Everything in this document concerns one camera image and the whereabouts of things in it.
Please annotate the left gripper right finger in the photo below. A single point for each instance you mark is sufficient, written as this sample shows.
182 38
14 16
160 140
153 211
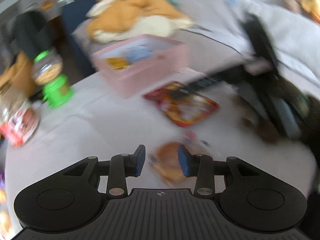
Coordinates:
200 166

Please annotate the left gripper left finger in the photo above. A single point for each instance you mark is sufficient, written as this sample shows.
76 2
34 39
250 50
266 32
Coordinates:
123 166

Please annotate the red chicken snack pouch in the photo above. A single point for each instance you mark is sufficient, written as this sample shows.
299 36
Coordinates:
184 112

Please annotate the small wrapped pastry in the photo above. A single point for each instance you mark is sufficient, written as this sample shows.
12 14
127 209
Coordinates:
164 160

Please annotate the pink cardboard box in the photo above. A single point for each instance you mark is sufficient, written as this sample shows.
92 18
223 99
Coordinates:
168 56

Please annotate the yellow snack packet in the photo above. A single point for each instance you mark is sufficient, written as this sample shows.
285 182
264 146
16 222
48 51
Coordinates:
118 63

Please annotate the blue white snack packet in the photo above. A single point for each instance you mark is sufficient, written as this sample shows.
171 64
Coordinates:
138 53

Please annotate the large peanut jar red label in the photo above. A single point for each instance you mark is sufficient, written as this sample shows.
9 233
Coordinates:
19 121

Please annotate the green gumball candy dispenser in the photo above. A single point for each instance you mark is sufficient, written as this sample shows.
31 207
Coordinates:
47 73

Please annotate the yellow armchair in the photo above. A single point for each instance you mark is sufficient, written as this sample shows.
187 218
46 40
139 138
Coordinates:
20 74

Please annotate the orange cream blanket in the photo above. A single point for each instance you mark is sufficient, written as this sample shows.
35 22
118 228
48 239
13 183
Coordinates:
114 20

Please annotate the dark hanging jacket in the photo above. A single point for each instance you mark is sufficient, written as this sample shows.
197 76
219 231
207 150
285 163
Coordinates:
33 33

